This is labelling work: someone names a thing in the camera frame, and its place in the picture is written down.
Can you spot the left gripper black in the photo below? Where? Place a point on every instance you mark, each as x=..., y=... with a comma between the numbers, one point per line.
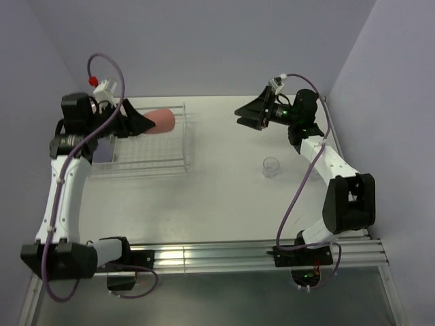
x=134, y=125

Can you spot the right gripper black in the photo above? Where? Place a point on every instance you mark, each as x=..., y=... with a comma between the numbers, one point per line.
x=256, y=108

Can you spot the red plastic cup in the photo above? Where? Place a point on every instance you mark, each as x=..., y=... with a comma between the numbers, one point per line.
x=163, y=119

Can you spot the purple plastic cup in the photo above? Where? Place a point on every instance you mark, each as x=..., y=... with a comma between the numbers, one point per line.
x=104, y=152

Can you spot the clear glass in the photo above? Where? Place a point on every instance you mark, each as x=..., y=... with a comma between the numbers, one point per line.
x=314, y=176
x=270, y=167

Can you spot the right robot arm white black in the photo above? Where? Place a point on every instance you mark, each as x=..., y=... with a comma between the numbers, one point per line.
x=349, y=204

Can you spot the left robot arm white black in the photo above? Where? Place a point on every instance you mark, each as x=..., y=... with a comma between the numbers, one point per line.
x=57, y=252

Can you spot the clear acrylic dish rack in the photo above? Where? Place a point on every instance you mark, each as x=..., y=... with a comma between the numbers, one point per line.
x=149, y=155

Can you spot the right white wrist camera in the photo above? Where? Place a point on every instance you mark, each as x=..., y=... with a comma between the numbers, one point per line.
x=277, y=83

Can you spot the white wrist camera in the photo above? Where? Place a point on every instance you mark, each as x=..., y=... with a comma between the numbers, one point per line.
x=104, y=92
x=277, y=83

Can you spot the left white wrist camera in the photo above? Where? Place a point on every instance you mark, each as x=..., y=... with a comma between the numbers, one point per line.
x=104, y=92

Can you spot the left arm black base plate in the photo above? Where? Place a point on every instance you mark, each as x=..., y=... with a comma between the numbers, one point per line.
x=136, y=261

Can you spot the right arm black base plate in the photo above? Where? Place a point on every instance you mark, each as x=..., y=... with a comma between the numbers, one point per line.
x=301, y=257

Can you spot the aluminium mounting rail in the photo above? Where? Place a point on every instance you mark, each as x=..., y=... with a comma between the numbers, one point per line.
x=250, y=256

